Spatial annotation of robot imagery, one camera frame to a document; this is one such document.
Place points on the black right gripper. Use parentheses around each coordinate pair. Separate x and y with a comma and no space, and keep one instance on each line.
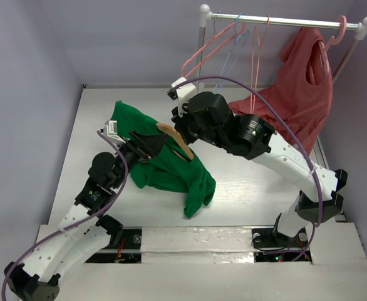
(180,126)

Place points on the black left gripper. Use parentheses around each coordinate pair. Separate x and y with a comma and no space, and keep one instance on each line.
(151,143)

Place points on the wooden clothes hanger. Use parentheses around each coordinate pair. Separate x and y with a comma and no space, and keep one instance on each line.
(176,136)

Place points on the green t shirt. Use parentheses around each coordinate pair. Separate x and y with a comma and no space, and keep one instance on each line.
(172,170)

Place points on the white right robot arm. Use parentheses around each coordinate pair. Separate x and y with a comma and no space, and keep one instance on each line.
(206,116)

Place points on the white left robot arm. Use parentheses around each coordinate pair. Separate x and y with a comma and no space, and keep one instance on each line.
(86,228)

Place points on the pink thick plastic hanger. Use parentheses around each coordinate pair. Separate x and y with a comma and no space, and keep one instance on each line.
(205,52)

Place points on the red t shirt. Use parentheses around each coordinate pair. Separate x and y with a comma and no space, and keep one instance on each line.
(302,92)

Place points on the pink hanger holding red shirt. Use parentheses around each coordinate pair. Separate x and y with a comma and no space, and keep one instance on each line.
(337,34)

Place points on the white clothes rack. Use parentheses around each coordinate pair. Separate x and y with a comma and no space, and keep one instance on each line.
(360,29)

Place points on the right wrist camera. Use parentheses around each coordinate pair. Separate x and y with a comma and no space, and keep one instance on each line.
(182,91)

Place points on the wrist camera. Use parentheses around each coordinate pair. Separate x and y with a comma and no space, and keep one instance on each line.
(182,91)
(110,131)

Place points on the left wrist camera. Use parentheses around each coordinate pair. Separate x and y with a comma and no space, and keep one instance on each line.
(110,131)

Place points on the pink thin wire hanger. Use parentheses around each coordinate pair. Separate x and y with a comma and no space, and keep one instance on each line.
(257,44)

